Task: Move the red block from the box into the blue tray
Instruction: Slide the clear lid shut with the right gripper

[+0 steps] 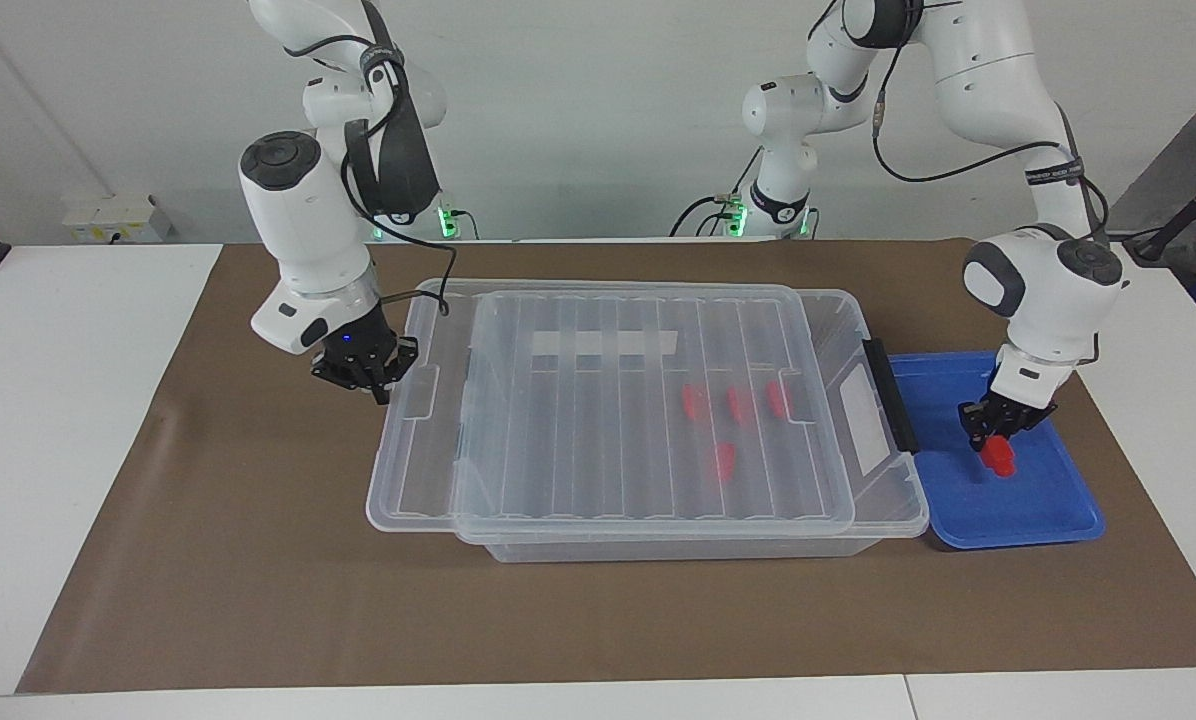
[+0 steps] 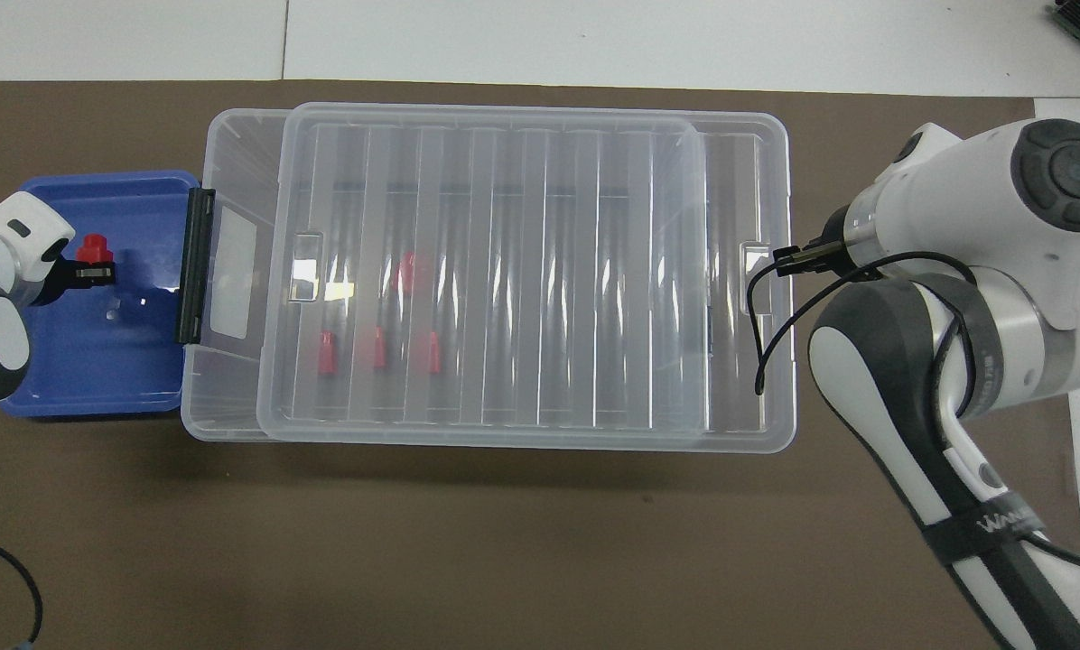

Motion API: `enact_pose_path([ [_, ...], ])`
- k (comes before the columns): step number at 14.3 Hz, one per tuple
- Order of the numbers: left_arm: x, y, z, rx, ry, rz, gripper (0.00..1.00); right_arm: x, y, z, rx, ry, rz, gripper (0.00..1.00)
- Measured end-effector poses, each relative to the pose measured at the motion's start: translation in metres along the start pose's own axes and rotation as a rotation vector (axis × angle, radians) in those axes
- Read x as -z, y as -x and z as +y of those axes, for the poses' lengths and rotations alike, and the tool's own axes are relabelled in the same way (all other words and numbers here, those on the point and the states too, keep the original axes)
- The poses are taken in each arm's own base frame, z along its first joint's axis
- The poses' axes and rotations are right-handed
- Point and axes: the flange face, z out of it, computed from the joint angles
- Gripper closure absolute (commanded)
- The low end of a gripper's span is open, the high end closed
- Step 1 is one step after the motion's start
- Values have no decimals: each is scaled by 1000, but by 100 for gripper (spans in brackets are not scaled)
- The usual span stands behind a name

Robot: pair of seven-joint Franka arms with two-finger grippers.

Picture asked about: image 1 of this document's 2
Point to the black tripod stand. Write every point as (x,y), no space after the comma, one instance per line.
(1183,215)

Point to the clear ribbed box lid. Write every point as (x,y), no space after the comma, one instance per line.
(578,450)

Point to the clear plastic storage box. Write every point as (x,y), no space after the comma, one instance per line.
(878,430)

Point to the red block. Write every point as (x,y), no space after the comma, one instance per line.
(695,401)
(724,460)
(1000,458)
(740,402)
(780,397)

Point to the blue plastic tray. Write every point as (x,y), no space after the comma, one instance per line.
(1038,510)

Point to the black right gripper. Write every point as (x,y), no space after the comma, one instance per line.
(353,355)

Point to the black box latch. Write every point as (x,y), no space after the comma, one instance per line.
(890,395)

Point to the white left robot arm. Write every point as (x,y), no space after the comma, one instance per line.
(998,90)

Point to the white wall socket box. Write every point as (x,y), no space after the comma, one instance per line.
(118,220)

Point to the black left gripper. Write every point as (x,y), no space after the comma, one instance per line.
(1018,410)

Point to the brown table mat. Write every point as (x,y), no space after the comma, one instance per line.
(208,560)

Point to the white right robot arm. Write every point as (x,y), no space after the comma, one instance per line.
(308,230)

